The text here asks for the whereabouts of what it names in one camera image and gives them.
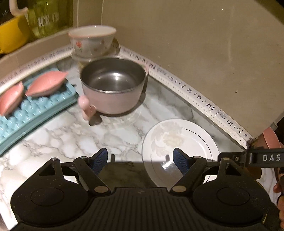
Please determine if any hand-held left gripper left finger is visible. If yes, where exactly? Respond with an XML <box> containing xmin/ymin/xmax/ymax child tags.
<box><xmin>39</xmin><ymin>148</ymin><xmax>112</xmax><ymax>196</ymax></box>

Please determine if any blue drying tray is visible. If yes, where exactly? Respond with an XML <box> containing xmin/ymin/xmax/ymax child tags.
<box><xmin>0</xmin><ymin>69</ymin><xmax>77</xmax><ymax>156</ymax></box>

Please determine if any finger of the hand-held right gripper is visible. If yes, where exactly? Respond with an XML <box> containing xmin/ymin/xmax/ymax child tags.
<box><xmin>217</xmin><ymin>151</ymin><xmax>250</xmax><ymax>165</ymax></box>

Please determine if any person's right hand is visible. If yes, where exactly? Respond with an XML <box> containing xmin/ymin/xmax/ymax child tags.
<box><xmin>273</xmin><ymin>165</ymin><xmax>284</xmax><ymax>208</ymax></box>

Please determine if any pink leaf-shaped dish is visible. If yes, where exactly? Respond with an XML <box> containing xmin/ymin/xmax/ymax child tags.
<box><xmin>25</xmin><ymin>71</ymin><xmax>69</xmax><ymax>98</ymax></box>
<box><xmin>0</xmin><ymin>81</ymin><xmax>24</xmax><ymax>116</ymax></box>

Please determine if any pink pot with steel interior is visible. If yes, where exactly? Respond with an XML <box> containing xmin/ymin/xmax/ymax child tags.
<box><xmin>78</xmin><ymin>56</ymin><xmax>149</xmax><ymax>120</ymax></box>

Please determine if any green glass jar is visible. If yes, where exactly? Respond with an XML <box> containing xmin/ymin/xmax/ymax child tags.
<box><xmin>26</xmin><ymin>0</ymin><xmax>74</xmax><ymax>41</ymax></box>

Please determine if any white floral plate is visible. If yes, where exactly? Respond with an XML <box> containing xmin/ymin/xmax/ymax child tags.
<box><xmin>141</xmin><ymin>119</ymin><xmax>220</xmax><ymax>187</ymax></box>

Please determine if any white mug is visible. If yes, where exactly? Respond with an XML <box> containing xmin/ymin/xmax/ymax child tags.
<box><xmin>9</xmin><ymin>0</ymin><xmax>28</xmax><ymax>17</ymax></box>

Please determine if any yellow mug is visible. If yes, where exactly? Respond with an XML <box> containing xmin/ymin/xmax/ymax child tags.
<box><xmin>0</xmin><ymin>14</ymin><xmax>31</xmax><ymax>55</ymax></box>

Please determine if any white floral bowl pink rim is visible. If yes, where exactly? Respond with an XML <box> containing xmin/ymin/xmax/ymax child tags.
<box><xmin>68</xmin><ymin>25</ymin><xmax>117</xmax><ymax>59</ymax></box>

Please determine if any large pink bowl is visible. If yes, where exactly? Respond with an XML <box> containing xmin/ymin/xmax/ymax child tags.
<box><xmin>262</xmin><ymin>127</ymin><xmax>284</xmax><ymax>149</ymax></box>

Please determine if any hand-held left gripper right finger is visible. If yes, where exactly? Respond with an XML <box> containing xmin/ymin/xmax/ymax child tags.
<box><xmin>169</xmin><ymin>148</ymin><xmax>239</xmax><ymax>196</ymax></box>

